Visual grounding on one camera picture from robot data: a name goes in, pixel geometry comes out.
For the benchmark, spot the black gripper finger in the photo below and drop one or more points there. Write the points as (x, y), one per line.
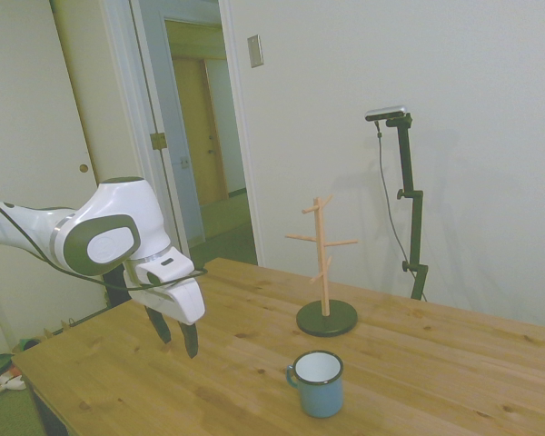
(191, 340)
(160, 327)

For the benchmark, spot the white closet door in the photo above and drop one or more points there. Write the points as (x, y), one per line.
(27, 113)

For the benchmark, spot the grey bar-shaped camera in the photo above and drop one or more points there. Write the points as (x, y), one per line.
(386, 112)

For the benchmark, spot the pale blue open door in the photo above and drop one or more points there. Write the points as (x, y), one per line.
(188, 213)

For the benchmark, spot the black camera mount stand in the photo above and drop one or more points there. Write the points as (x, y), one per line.
(381, 168)

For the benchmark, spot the light wooden hallway door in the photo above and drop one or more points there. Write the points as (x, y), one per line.
(195, 136)

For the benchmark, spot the brass door hinge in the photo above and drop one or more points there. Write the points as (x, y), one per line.
(159, 141)

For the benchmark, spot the black upright case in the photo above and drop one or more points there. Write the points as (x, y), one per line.
(117, 295)

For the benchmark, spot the small white floor object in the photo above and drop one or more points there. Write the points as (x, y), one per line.
(13, 383)

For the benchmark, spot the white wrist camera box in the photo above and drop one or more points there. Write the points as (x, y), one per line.
(172, 263)

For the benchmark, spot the green flat floor item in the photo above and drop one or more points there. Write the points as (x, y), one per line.
(25, 345)

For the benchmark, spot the round wooden door knob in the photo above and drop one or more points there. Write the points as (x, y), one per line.
(84, 168)

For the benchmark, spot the blue enamel mug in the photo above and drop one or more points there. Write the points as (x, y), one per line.
(320, 399)

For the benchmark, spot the metal wall switch plate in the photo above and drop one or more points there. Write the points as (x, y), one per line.
(254, 51)

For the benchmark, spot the wooden mug tree black base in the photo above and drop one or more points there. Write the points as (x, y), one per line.
(327, 324)

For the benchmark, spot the black articulated camera stand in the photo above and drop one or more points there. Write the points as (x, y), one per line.
(418, 227)

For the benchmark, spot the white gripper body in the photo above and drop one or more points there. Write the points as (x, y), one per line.
(181, 302)

